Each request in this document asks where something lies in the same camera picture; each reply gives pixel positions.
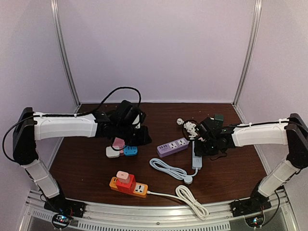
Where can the left aluminium corner post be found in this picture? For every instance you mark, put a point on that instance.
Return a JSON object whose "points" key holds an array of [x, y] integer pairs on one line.
{"points": [[63, 52]]}

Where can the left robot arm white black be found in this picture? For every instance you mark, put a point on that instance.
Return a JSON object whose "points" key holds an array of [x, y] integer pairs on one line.
{"points": [[125, 122]]}

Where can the light pink charger plug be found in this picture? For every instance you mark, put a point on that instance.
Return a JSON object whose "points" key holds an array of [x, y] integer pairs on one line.
{"points": [[123, 177]]}

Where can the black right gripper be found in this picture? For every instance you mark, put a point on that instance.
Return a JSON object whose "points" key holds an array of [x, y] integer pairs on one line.
{"points": [[198, 151]]}

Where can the orange power strip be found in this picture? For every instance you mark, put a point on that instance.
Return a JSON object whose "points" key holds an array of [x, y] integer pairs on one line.
{"points": [[140, 189]]}

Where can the purple power strip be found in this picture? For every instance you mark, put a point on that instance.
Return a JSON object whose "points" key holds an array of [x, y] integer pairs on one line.
{"points": [[172, 147]]}

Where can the red plug adapter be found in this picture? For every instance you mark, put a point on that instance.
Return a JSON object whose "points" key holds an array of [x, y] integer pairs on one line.
{"points": [[126, 187]]}

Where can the right aluminium corner post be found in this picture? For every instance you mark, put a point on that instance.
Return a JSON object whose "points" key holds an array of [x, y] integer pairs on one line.
{"points": [[257, 12]]}

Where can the blue square plug adapter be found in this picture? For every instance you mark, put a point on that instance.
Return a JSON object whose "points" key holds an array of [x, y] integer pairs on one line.
{"points": [[130, 151]]}

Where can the dark green cube plug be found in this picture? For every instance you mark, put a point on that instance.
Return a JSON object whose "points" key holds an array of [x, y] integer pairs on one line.
{"points": [[218, 119]]}

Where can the aluminium front frame rail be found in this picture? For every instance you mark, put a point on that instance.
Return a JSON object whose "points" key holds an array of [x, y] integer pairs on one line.
{"points": [[105, 217]]}

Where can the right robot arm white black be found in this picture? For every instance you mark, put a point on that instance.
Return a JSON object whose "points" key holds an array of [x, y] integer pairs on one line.
{"points": [[211, 137]]}

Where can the pink triangular power socket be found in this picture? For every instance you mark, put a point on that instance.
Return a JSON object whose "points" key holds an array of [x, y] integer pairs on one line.
{"points": [[118, 145]]}

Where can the light blue power strip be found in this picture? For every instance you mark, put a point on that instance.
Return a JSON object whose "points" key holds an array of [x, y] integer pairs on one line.
{"points": [[197, 162]]}

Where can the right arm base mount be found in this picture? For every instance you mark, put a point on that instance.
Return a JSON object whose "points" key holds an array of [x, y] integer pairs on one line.
{"points": [[254, 204]]}

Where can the aluminium corner post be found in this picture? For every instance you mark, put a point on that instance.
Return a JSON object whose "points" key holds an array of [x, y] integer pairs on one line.
{"points": [[257, 12], [63, 52]]}

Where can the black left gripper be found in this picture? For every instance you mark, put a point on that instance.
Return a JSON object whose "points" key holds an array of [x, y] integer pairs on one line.
{"points": [[145, 138]]}

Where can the white square plug adapter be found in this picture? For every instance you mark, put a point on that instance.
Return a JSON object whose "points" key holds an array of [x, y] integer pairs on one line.
{"points": [[112, 152]]}

